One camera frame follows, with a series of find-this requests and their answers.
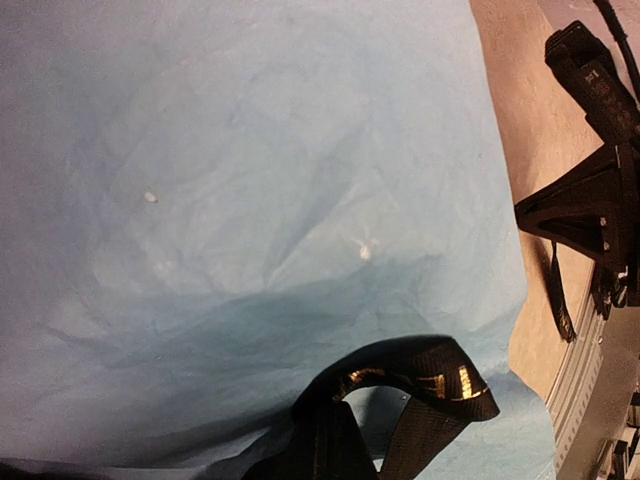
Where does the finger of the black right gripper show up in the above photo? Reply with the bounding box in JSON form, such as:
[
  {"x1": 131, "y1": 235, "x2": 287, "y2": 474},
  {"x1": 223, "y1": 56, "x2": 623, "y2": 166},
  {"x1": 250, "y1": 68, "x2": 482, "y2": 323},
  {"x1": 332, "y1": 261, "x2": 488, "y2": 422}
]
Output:
[{"x1": 514, "y1": 144, "x2": 625, "y2": 260}]

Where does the black printed ribbon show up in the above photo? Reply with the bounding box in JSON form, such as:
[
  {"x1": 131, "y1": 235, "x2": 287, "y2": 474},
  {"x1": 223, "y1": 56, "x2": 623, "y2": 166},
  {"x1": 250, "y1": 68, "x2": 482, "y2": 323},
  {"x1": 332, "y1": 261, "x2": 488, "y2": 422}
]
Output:
[{"x1": 244, "y1": 335, "x2": 500, "y2": 479}]

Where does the blue wrapping paper sheet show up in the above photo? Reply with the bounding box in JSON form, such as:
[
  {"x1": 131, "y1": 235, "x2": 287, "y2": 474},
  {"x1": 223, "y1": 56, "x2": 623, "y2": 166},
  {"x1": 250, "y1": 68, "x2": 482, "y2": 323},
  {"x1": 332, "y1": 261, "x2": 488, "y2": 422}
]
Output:
[{"x1": 1, "y1": 1, "x2": 555, "y2": 479}]

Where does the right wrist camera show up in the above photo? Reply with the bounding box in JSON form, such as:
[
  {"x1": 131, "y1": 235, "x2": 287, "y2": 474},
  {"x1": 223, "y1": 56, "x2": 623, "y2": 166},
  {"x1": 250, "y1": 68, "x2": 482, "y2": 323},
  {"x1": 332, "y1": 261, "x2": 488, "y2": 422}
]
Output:
[{"x1": 545, "y1": 20, "x2": 639, "y2": 147}]

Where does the aluminium front frame rail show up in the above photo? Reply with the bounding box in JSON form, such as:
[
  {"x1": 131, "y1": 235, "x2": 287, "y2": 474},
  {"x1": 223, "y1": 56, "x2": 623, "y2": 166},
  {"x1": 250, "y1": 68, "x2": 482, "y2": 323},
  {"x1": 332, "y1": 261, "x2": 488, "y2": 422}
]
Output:
[{"x1": 544, "y1": 279, "x2": 640, "y2": 480}]

